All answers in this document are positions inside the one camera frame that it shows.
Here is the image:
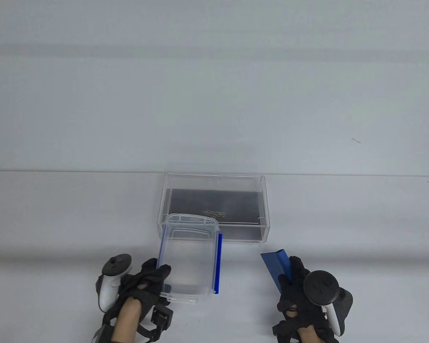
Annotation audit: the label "blue plastic scraper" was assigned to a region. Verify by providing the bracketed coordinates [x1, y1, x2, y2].
[260, 250, 294, 294]

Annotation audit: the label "black and white left controller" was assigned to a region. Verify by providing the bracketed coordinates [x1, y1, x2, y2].
[99, 254, 133, 312]

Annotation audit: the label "person's right hand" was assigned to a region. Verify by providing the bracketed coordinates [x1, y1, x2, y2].
[272, 255, 354, 343]

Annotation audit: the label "person's left forearm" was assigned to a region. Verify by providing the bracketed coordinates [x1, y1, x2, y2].
[113, 318, 140, 343]

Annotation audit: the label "black and white right controller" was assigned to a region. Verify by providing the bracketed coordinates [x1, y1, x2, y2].
[304, 270, 344, 337]

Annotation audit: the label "person's left hand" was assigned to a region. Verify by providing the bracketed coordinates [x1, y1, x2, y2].
[96, 258, 172, 322]

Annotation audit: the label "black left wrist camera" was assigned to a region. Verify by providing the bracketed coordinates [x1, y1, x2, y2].
[152, 304, 174, 331]

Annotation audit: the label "black and white controller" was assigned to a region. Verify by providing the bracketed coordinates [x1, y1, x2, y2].
[99, 254, 133, 312]
[304, 270, 344, 337]

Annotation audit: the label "clear acrylic drawer organizer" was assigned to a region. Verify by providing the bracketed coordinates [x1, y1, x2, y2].
[158, 173, 271, 244]

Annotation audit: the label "clear plastic box blue clips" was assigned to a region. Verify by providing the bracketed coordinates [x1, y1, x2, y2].
[157, 213, 223, 303]

